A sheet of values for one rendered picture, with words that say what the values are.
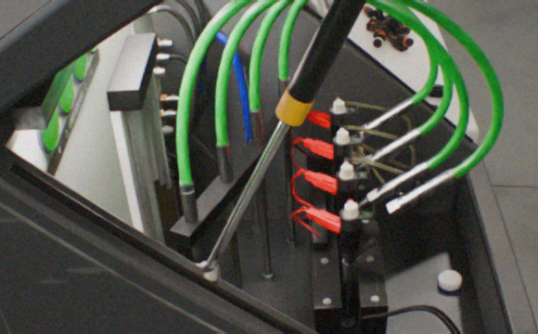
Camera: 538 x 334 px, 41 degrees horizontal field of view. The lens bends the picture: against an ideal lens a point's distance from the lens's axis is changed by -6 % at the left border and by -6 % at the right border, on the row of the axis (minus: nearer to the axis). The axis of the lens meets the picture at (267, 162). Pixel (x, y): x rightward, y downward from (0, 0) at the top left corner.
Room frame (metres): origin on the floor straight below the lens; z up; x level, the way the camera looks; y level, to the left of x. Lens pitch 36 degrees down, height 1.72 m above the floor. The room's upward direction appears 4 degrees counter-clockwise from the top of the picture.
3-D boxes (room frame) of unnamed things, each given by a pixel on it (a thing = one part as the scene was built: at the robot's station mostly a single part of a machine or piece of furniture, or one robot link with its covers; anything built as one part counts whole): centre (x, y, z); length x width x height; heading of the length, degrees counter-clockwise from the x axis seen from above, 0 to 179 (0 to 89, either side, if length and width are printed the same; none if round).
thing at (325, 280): (0.84, -0.11, 0.91); 0.34 x 0.10 x 0.15; 177
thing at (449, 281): (0.84, -0.28, 0.84); 0.04 x 0.04 x 0.01
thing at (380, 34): (1.45, -0.28, 1.01); 0.23 x 0.11 x 0.06; 177
